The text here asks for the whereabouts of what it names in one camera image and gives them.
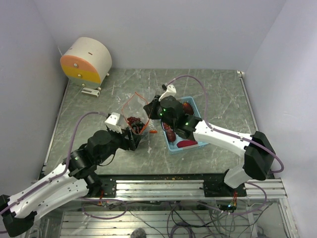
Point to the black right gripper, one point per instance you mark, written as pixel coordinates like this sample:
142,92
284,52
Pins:
152,106

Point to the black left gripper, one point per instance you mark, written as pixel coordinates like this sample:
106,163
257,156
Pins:
131,143

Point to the dark blue grape bunch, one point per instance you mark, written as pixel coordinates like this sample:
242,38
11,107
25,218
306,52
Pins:
137,127

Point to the dark red grape bunch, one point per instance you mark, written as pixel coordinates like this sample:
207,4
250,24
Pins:
134,121

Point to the clear orange-zip bag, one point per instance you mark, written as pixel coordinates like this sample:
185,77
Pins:
133,107

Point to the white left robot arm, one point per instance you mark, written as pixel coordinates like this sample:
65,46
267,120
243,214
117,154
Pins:
73,178

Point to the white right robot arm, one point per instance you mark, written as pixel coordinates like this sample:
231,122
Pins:
255,149

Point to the dark red round fruit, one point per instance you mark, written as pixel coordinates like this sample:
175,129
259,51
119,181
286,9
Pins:
171,136

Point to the magenta eggplant toy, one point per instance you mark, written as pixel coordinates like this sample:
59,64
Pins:
186,143

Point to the light blue plastic basket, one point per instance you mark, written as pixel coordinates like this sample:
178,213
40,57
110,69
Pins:
173,149

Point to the round pastel drawer cabinet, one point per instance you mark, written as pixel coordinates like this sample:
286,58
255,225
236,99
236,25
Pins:
86,63

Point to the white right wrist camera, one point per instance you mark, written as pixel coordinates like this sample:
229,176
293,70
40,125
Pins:
169,90

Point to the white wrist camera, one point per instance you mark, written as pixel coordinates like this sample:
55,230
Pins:
113,122
169,90

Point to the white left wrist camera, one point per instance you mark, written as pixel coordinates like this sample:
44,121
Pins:
113,122

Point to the white bracket block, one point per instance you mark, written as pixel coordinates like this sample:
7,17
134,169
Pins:
90,92

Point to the aluminium rail base frame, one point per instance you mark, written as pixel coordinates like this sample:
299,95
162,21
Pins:
180,206

